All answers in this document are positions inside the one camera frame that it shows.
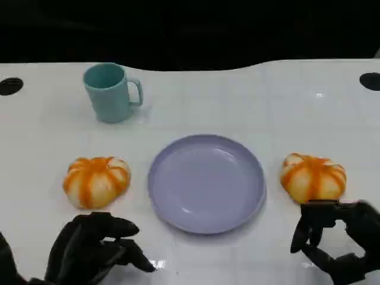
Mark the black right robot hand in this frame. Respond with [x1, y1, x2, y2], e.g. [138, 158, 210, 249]
[290, 199, 380, 285]

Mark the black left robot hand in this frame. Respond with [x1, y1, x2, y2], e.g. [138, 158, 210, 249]
[44, 211, 158, 285]

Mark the orange and white toy bread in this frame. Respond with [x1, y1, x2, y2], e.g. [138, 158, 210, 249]
[62, 156, 132, 210]
[280, 152, 347, 204]

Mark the lilac plate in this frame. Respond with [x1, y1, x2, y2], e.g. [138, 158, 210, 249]
[147, 134, 267, 235]

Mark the pale green mug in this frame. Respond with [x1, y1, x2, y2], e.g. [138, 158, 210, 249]
[83, 62, 144, 124]

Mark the black table cable grommet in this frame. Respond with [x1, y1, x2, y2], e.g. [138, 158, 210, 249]
[359, 72, 380, 91]
[0, 77, 24, 97]

